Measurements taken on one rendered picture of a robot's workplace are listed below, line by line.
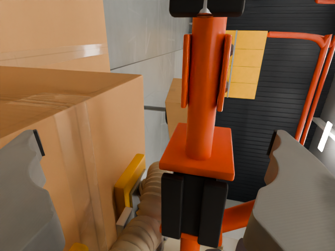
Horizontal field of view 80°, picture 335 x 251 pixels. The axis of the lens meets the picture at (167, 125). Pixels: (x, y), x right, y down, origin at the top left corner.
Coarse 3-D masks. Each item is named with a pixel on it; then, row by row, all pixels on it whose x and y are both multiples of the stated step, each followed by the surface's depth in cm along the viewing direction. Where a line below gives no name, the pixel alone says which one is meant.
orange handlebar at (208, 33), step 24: (192, 24) 13; (216, 24) 12; (192, 48) 13; (216, 48) 13; (192, 72) 14; (216, 72) 13; (192, 96) 14; (216, 96) 14; (192, 120) 15; (192, 144) 16
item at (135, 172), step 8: (136, 160) 37; (144, 160) 39; (128, 168) 35; (136, 168) 35; (144, 168) 39; (128, 176) 33; (136, 176) 35; (144, 176) 38; (120, 184) 31; (128, 184) 32; (136, 184) 35; (120, 192) 31; (128, 192) 32; (136, 192) 35; (120, 200) 32; (128, 200) 33; (136, 200) 35; (120, 208) 33; (136, 208) 36; (136, 216) 36
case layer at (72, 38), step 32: (0, 0) 49; (32, 0) 58; (64, 0) 69; (96, 0) 86; (0, 32) 50; (32, 32) 59; (64, 32) 71; (96, 32) 89; (0, 64) 51; (32, 64) 60; (64, 64) 72; (96, 64) 91
